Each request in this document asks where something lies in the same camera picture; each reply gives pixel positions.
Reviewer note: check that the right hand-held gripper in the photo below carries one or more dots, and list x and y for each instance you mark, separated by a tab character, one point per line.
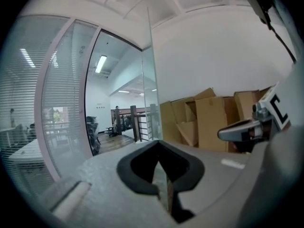
268	103

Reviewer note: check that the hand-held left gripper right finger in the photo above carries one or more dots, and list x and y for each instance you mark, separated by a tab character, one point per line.
213	174

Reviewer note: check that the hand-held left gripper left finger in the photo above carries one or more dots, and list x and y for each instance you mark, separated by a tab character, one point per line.
99	193

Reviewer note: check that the frosted glass door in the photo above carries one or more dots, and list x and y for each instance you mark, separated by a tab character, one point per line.
152	103

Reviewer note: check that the pile of flattened cardboard boxes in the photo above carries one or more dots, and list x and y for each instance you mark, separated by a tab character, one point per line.
211	122

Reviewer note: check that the black plastic-wrapped bundle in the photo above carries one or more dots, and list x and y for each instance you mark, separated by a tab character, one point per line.
93	134

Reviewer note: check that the black office chair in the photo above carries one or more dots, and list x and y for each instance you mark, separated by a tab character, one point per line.
112	130

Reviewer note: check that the person's white printed T-shirt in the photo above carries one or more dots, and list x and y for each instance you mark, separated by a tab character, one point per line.
293	91

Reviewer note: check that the dark wooden railing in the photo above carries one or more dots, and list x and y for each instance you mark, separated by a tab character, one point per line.
133	122

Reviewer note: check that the white table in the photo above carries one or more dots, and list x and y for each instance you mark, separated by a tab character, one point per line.
28	151

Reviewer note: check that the white-framed frosted glass panel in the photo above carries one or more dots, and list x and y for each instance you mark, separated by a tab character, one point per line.
61	91

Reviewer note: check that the glass partition with blinds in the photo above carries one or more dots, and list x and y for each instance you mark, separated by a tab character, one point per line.
21	91

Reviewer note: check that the long ceiling lamp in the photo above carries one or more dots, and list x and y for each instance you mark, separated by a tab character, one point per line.
101	63

